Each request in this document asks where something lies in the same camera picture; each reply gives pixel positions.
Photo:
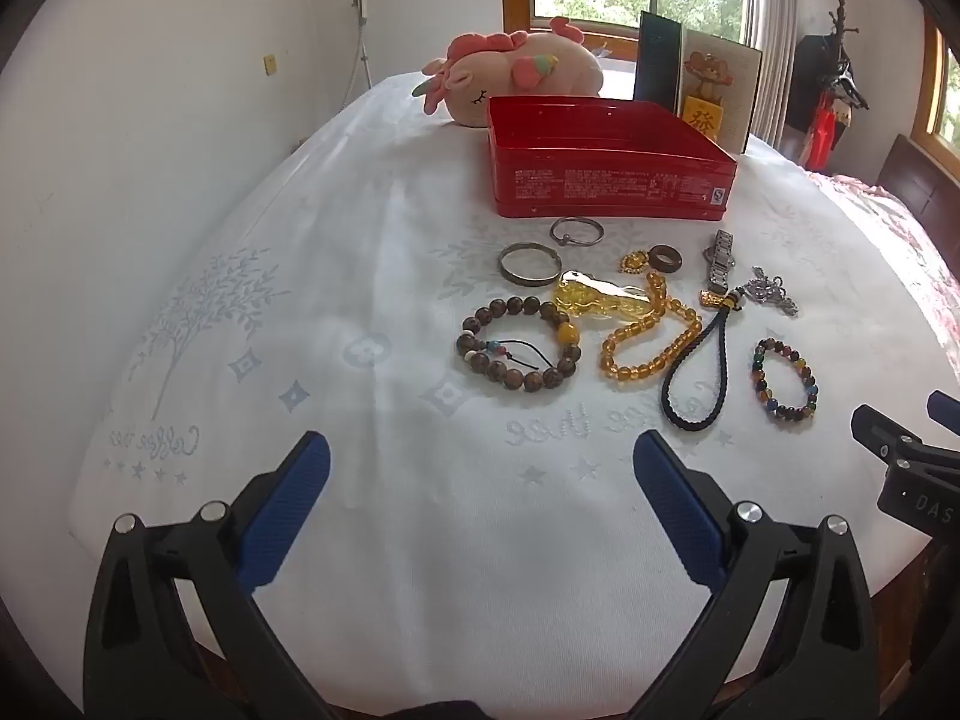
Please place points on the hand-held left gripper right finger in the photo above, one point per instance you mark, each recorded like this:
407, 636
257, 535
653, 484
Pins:
679, 502

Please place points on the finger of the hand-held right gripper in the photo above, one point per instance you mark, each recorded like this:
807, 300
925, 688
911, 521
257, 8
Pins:
881, 431
945, 409

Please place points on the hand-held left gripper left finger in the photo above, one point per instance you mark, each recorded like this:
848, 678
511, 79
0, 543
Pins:
289, 510

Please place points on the silver watch band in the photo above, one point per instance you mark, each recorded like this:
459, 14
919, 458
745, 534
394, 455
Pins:
720, 262

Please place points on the thin silver bangle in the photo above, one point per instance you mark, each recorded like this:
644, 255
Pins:
562, 238

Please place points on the wide silver bangle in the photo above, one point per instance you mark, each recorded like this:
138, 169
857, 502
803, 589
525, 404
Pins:
501, 264

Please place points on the red tin box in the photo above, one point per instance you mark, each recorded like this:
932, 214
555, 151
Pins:
600, 187

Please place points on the pink floral blanket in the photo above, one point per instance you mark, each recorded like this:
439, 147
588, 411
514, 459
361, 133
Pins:
900, 232

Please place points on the yellow amber pendant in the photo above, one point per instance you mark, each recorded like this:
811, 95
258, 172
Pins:
592, 296

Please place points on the dark wooden headboard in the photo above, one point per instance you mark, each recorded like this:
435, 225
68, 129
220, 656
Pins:
915, 172

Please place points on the small gold pendant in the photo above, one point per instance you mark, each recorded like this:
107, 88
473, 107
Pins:
634, 263

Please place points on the red hanging bag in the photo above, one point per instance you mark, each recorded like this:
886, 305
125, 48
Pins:
821, 135

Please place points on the small wooden framed window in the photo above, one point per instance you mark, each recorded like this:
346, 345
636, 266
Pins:
949, 97

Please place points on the dark wooden coat rack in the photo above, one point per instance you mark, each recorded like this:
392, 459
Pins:
840, 67

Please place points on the cartoon greeting card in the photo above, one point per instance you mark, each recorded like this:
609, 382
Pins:
739, 90

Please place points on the white striped curtain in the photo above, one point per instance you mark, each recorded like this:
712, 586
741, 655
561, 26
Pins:
776, 52

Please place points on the dark green book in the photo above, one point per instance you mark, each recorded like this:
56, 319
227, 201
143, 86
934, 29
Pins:
658, 60

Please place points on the pink plush unicorn toy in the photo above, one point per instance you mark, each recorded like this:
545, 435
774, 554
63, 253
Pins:
510, 75

